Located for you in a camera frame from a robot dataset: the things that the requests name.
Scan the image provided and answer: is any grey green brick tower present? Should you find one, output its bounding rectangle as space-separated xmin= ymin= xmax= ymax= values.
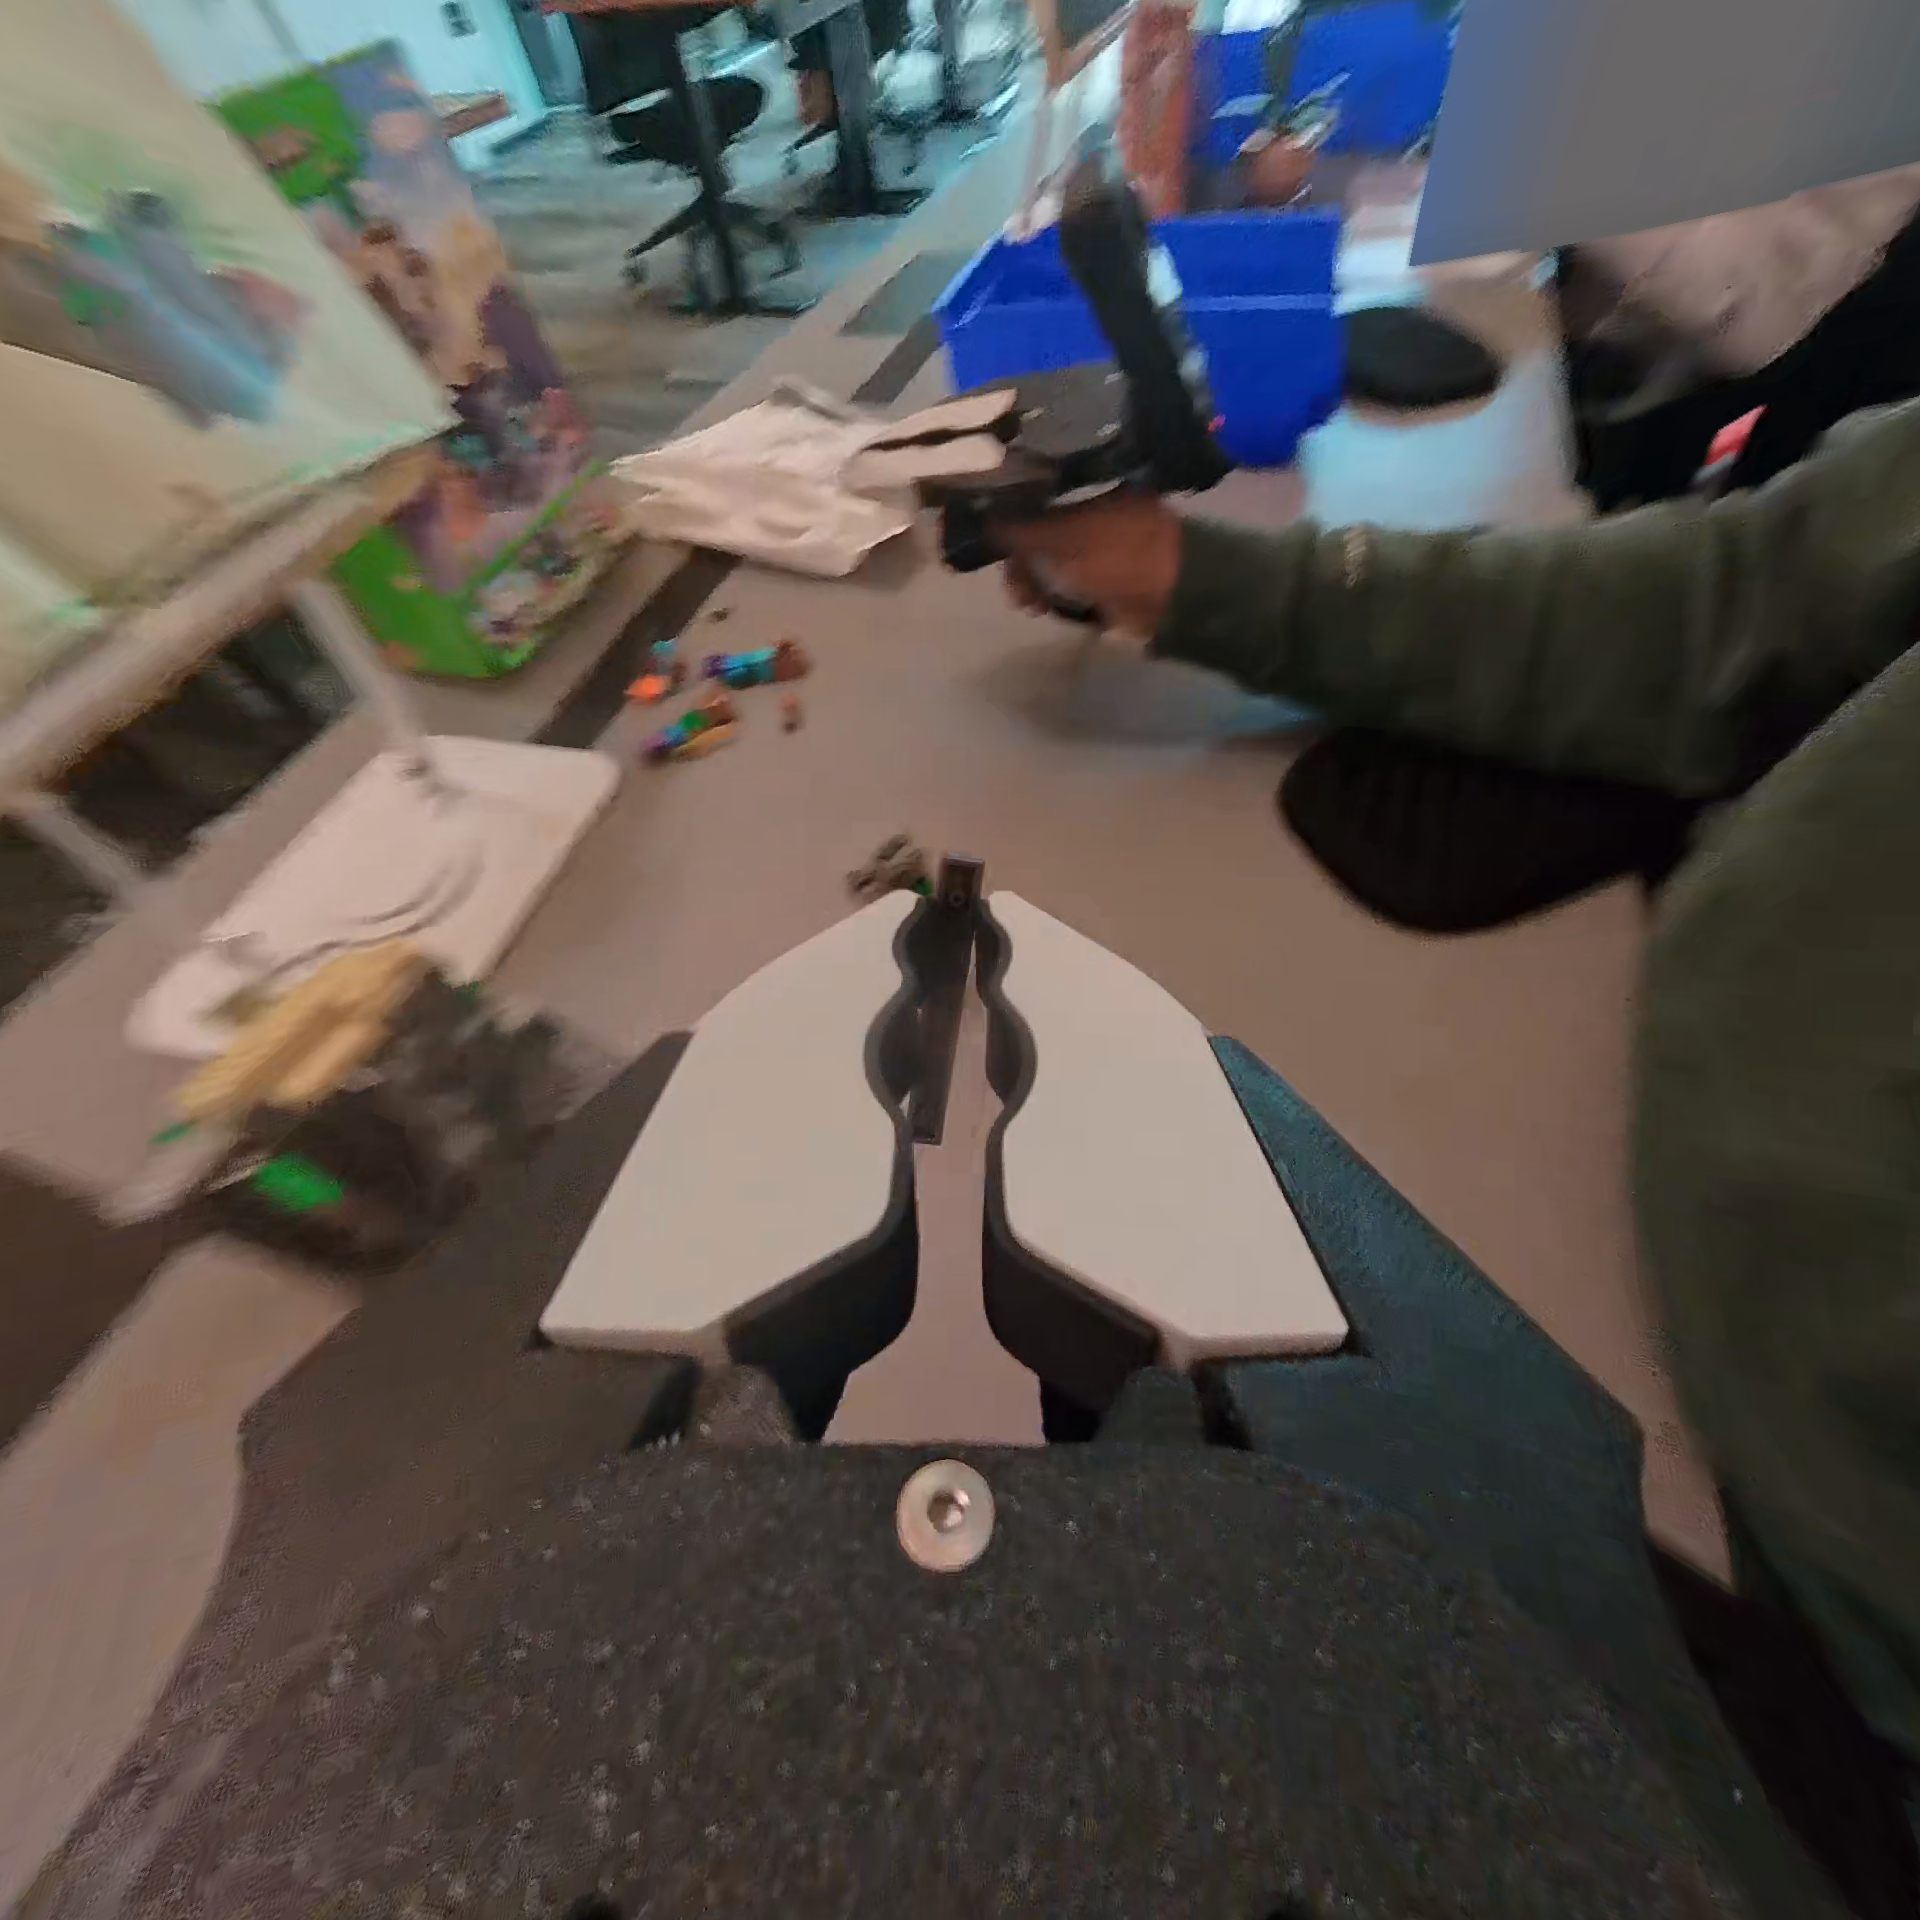
xmin=114 ymin=941 xmax=619 ymax=1267

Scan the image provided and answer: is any blue plastic bin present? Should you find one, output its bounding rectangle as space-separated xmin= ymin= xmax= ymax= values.
xmin=935 ymin=210 xmax=1351 ymax=469
xmin=1194 ymin=0 xmax=1460 ymax=170

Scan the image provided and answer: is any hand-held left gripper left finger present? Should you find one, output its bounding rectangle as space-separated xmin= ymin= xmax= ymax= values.
xmin=539 ymin=893 xmax=926 ymax=1358

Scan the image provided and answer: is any black office chair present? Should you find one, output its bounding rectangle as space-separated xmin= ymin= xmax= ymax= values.
xmin=600 ymin=60 xmax=799 ymax=320

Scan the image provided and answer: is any open instruction booklet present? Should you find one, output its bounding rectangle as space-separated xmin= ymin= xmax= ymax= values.
xmin=0 ymin=0 xmax=458 ymax=710

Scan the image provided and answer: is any pile of colourful brick figures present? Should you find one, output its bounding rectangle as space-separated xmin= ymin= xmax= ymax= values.
xmin=621 ymin=630 xmax=815 ymax=770

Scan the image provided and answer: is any dark grey tile strip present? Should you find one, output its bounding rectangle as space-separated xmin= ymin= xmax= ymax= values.
xmin=900 ymin=856 xmax=992 ymax=1148

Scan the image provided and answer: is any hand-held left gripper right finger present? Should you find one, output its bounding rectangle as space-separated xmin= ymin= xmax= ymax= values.
xmin=983 ymin=893 xmax=1351 ymax=1367

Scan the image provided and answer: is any white lamp base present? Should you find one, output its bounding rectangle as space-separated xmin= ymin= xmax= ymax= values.
xmin=125 ymin=736 xmax=624 ymax=1061

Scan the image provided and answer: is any black quilted wrist rest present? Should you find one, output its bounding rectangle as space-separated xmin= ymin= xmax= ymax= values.
xmin=1275 ymin=729 xmax=1703 ymax=935

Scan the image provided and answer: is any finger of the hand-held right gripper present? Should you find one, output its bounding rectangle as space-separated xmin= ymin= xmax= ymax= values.
xmin=850 ymin=425 xmax=1026 ymax=500

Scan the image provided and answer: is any person's right hand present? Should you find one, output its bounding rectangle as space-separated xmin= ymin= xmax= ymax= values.
xmin=1002 ymin=496 xmax=1194 ymax=636

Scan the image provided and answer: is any white crumpled bag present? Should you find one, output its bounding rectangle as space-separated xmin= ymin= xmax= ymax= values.
xmin=616 ymin=384 xmax=1021 ymax=582

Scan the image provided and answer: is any white round tub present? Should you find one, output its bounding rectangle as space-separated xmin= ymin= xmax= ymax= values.
xmin=1300 ymin=300 xmax=1591 ymax=535

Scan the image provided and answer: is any green toy box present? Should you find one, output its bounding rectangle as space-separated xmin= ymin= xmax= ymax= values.
xmin=209 ymin=45 xmax=635 ymax=680

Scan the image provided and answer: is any orange carton box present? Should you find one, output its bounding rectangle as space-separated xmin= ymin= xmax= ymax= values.
xmin=1120 ymin=0 xmax=1205 ymax=218

